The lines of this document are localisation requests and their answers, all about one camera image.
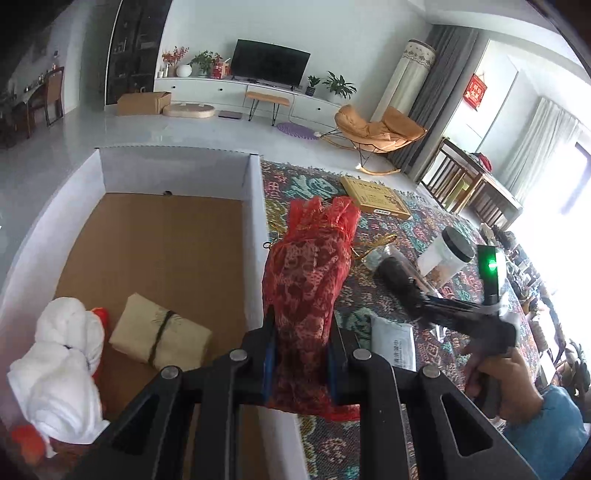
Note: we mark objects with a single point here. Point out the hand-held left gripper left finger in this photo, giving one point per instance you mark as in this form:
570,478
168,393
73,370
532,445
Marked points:
269,364

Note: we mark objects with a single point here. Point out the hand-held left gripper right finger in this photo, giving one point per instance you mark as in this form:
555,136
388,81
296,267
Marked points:
332,374

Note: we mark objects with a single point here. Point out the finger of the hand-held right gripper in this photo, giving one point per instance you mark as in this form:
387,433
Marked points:
443,322
461,311

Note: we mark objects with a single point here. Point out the black cloth roll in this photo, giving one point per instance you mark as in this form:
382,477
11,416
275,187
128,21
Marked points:
397,277

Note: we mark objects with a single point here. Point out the red lace cloth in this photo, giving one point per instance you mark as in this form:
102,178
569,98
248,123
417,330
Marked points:
304,286

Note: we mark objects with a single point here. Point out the beige cloth packet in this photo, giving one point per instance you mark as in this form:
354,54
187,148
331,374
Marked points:
138,323

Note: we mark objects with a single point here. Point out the white cardboard box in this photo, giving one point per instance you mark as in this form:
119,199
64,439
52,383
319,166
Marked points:
152,258

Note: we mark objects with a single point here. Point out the white plush toy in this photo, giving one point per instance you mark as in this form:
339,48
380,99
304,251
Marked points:
60,383

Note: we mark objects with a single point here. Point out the person's right forearm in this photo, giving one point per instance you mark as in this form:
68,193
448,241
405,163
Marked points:
549,434

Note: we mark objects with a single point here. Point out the person's right hand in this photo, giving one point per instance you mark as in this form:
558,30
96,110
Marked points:
512,387

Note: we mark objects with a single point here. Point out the white wipes packet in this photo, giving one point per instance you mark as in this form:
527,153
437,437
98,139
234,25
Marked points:
392,341

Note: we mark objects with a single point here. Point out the clear plastic jar black lid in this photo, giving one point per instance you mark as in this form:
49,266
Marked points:
438,258

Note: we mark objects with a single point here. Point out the wooden table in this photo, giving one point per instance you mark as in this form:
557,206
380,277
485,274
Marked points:
461,175

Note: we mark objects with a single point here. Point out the flat yellow box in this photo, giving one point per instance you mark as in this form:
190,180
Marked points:
374,196

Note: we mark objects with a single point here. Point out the colourful patterned woven blanket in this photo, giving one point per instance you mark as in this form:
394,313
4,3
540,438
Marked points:
318,189

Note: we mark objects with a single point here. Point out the white curtain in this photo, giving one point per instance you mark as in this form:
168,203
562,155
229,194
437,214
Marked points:
540,143

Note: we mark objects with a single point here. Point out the orange rocking chair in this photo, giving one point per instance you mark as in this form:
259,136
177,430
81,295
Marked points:
369,134

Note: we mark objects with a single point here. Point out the purple round mat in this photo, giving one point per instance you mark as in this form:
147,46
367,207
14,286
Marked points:
298,130

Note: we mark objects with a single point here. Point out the grey curtain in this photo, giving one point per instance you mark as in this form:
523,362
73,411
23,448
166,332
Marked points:
443,74

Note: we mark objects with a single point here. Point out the white standing air conditioner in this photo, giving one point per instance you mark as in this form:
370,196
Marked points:
406,78

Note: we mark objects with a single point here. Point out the grey flat scale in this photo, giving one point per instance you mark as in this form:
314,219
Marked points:
229,116

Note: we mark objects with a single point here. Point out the large green potted plant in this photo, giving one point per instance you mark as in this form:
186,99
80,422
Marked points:
339,85

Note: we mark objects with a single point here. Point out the round beige cushion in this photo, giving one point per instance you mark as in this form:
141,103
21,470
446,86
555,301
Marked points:
189,110

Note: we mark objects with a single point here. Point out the wooden bench stool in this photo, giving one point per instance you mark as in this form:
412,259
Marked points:
268,97

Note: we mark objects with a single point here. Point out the small green potted plant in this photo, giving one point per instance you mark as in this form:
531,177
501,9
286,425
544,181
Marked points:
312,85

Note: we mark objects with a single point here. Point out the white television cabinet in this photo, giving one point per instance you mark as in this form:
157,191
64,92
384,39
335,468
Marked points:
198,87

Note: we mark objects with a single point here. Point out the brown cardboard box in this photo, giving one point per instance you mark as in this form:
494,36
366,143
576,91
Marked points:
143,102

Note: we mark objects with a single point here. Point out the red gift box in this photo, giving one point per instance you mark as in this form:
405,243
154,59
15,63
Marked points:
220,70

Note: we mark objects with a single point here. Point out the black television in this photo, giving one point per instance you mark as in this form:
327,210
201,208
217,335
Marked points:
270,62

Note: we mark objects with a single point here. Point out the white round vase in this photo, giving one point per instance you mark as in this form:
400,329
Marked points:
184,70

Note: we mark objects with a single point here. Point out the bushy green plant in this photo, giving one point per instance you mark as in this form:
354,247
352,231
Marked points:
203,61

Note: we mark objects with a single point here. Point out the red flowers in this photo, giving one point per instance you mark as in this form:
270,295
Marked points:
173,56

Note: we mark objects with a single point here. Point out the dark display cabinet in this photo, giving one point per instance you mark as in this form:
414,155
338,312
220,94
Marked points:
134,50

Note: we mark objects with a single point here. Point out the wooden dining chair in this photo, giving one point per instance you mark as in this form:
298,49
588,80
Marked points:
51,94

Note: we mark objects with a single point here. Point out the red wall hanging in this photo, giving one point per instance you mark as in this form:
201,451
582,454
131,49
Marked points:
475,91

